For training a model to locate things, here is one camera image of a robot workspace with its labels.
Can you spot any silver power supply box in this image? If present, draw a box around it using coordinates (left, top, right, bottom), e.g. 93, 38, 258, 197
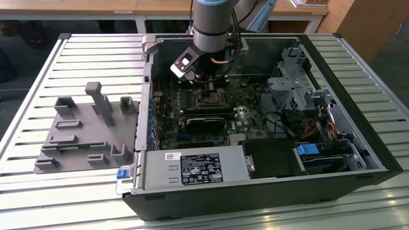
139, 147, 250, 190

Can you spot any CPU socket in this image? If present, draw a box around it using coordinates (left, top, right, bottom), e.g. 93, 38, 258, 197
194, 87, 229, 108

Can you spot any orange yellow red wire bundle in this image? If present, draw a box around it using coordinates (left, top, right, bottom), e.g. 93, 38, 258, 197
302, 118, 339, 142

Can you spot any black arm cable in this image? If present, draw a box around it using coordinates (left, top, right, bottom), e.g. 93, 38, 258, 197
230, 7, 245, 72

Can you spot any graphics card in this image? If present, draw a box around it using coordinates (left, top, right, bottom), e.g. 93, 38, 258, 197
183, 116, 226, 134

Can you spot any black RAM slot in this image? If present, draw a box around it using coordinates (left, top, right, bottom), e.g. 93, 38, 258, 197
181, 115, 231, 119
183, 107, 231, 112
182, 112, 231, 116
182, 110, 231, 114

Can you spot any grey parts rack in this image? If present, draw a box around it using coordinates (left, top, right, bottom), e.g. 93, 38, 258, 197
31, 81, 141, 175

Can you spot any silver chipset heat sink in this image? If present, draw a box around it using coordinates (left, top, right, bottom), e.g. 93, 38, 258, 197
229, 134, 247, 146

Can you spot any blue disk carrier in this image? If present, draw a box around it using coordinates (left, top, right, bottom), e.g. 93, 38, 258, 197
295, 143, 319, 158

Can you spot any white and black camera box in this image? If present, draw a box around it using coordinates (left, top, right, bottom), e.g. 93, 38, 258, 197
170, 46, 203, 83

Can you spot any silver disk bay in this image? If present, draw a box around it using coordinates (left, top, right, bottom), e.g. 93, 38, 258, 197
293, 141, 367, 173

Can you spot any wooden desk with white frame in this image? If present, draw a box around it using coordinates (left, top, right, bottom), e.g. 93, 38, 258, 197
135, 0, 330, 34
0, 0, 138, 22

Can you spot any black PC case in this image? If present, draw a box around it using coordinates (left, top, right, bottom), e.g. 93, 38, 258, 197
121, 33, 403, 222

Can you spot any blue case latch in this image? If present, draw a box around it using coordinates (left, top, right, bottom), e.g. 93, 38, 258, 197
115, 165, 133, 180

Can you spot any green motherboard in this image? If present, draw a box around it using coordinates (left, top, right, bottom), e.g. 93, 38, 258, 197
149, 76, 269, 150

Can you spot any wooden cabinet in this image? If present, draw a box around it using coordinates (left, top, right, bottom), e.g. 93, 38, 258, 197
315, 0, 409, 63

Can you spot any silver-topped CPU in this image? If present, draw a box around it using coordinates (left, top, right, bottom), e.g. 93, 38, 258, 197
203, 92, 225, 104

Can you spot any silver perforated disk cage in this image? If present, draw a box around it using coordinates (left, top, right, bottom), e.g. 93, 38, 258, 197
266, 47, 322, 113

